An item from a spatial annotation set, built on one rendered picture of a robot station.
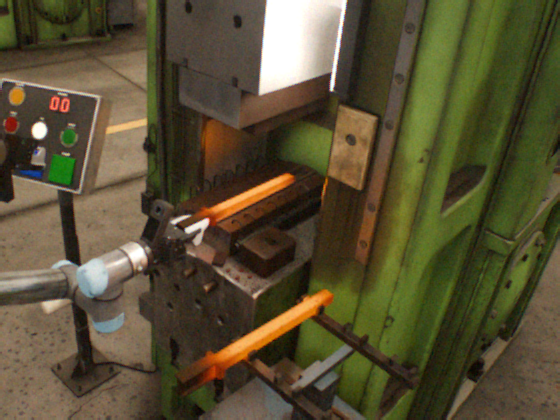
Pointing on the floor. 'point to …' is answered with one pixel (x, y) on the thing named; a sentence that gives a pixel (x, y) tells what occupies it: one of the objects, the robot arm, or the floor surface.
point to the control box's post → (77, 265)
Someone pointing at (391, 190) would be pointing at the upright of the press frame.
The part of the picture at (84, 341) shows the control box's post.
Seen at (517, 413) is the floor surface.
